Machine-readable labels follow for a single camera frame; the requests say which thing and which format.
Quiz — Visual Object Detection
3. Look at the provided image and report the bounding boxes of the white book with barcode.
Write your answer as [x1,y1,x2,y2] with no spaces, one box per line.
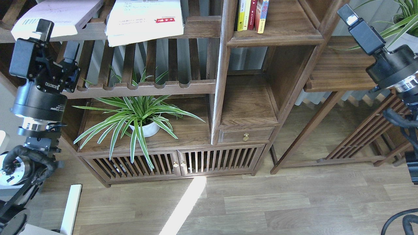
[11,0,104,39]

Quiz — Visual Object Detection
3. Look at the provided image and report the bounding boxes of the white table leg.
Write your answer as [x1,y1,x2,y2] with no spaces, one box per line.
[60,184,82,235]

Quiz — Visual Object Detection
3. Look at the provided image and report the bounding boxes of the white plant pot on shelf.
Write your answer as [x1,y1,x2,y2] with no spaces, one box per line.
[129,121,160,137]

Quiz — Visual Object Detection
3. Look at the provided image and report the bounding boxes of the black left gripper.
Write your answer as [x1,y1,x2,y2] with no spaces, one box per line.
[9,19,80,131]

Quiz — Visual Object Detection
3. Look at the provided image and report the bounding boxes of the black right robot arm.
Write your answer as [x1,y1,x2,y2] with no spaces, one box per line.
[337,0,417,184]

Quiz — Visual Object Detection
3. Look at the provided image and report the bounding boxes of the dark wooden bookshelf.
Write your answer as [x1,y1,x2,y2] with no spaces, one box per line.
[0,0,350,188]

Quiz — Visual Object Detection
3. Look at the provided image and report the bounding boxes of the spider plant on shelf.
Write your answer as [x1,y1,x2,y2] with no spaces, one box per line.
[72,65,206,171]

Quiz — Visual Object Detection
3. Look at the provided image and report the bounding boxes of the light yellow book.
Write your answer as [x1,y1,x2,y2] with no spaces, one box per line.
[243,0,251,31]

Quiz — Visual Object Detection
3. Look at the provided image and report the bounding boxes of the white plant pot at right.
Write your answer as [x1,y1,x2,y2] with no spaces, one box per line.
[385,14,418,52]

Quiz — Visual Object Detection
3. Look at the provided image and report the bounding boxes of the spider plant at right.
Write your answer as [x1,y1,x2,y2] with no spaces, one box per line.
[345,0,418,51]

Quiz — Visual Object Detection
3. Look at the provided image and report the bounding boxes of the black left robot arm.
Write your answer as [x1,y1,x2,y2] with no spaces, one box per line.
[0,19,80,235]

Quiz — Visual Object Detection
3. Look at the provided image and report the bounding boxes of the red book with globe cover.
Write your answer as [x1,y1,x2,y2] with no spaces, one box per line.
[255,0,270,34]

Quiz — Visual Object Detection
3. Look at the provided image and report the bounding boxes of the white book red label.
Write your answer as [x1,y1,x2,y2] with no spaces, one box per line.
[105,0,184,47]

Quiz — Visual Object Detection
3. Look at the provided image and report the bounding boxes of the dark wooden side shelf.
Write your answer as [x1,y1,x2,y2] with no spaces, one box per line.
[270,36,411,174]

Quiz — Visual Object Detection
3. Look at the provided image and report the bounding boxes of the dark red book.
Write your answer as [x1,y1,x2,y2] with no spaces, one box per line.
[247,0,257,31]

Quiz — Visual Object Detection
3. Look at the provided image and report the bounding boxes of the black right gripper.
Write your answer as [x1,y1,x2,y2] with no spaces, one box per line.
[337,4,417,95]

